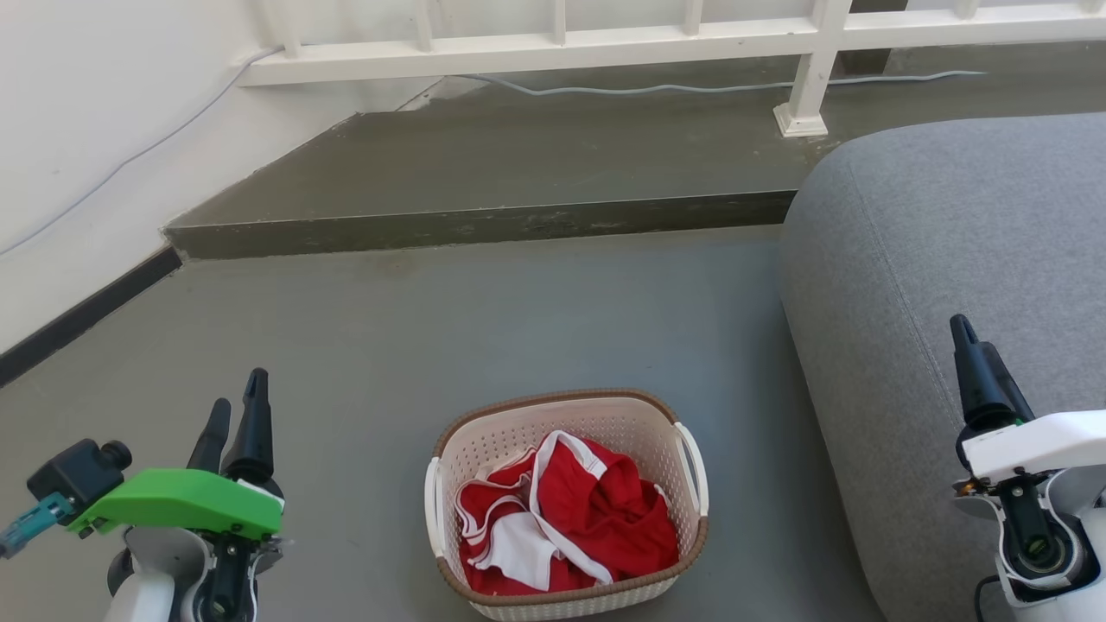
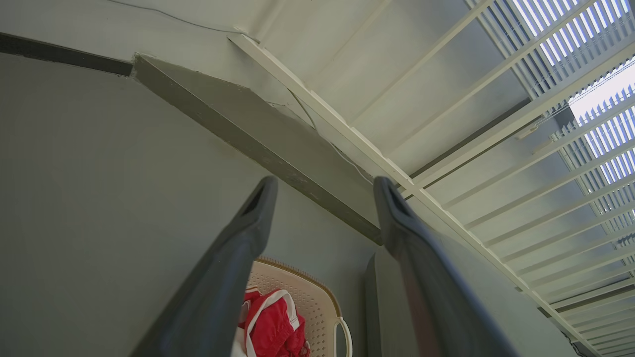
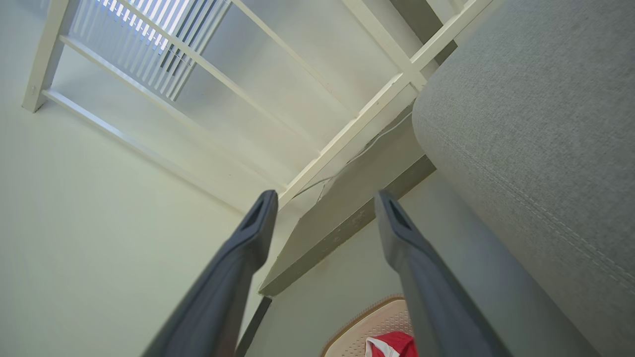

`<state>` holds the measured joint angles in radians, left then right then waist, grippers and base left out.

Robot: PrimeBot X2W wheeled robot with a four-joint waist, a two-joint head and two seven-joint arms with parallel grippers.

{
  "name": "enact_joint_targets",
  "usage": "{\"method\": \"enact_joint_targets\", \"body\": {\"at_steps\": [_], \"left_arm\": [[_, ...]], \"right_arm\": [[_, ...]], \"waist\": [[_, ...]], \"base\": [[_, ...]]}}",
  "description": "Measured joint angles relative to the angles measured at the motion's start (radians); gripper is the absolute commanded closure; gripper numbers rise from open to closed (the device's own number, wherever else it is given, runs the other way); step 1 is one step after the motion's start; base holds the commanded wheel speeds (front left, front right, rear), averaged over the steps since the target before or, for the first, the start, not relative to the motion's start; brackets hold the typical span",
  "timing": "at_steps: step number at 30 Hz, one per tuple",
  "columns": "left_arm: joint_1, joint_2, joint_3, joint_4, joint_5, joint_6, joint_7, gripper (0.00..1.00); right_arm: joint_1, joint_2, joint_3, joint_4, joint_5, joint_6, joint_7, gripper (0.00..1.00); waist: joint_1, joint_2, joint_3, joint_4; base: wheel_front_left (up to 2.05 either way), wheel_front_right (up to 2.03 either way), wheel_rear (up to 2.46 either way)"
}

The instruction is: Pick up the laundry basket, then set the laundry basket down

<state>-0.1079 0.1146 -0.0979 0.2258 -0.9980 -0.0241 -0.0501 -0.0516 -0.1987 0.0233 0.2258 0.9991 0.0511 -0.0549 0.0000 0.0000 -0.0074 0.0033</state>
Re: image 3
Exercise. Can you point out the red white-trimmed garment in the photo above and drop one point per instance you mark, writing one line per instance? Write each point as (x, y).
(397, 343)

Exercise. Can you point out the white window blinds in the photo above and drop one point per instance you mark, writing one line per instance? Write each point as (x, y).
(144, 54)

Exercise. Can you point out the beige plastic laundry basket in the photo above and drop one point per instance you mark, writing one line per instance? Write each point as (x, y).
(382, 322)

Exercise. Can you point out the black baseboard strip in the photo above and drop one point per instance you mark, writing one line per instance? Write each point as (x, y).
(253, 327)

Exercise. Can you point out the white wooden railing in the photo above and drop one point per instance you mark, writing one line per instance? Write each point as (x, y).
(372, 109)

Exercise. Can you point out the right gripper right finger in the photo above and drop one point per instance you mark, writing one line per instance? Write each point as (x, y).
(426, 287)

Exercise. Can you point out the grey fabric sofa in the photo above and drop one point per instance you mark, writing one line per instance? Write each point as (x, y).
(545, 124)

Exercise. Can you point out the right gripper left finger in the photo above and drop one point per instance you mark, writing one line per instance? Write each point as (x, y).
(233, 267)

